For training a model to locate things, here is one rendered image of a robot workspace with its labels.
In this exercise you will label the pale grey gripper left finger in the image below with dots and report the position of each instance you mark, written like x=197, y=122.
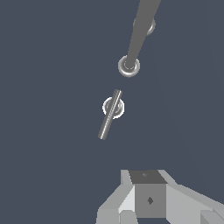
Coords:
x=116, y=205

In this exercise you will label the grey faucet spout with base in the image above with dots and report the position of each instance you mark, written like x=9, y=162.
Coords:
x=139, y=35

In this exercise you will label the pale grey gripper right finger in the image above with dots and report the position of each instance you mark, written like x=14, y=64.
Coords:
x=186, y=204

